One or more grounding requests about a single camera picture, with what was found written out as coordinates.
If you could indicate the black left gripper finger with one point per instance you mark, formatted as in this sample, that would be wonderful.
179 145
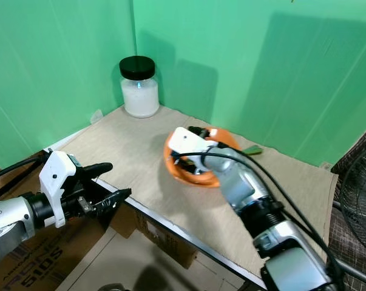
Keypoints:
98 169
116 199

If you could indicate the orange plastic bowl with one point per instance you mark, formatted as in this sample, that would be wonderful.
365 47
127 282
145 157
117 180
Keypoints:
169 154

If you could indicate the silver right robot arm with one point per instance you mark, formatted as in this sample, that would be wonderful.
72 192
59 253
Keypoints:
246 185

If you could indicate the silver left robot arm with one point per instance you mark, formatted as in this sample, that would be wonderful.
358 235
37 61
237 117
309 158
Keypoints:
8 227

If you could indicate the small white clip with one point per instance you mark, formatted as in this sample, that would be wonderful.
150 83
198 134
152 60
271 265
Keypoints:
325 164
96 116

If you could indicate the small green flat item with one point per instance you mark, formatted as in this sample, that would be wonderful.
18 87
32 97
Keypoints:
251 150

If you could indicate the brown cardboard box white label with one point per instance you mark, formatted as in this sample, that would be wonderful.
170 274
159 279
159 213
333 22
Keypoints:
158 237

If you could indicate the printed brown cardboard box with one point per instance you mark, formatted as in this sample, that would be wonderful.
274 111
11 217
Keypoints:
49 260

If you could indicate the black-lidded jar of white powder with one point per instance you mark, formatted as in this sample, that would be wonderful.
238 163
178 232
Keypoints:
139 91

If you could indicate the green backdrop board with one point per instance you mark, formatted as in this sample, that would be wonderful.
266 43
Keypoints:
255 66
49 66

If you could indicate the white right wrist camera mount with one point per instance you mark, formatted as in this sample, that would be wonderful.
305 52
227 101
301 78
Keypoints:
189 143

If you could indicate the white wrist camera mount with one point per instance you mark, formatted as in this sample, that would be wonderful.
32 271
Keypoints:
56 176
189 143

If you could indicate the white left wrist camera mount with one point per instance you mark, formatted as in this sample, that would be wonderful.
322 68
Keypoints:
56 176

